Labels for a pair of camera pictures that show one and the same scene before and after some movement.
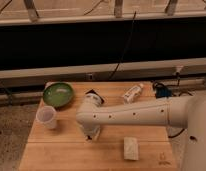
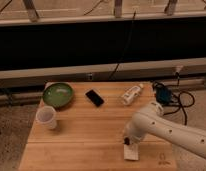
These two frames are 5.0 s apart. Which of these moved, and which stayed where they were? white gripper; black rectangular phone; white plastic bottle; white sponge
Moved: white gripper
Stayed: white plastic bottle; black rectangular phone; white sponge
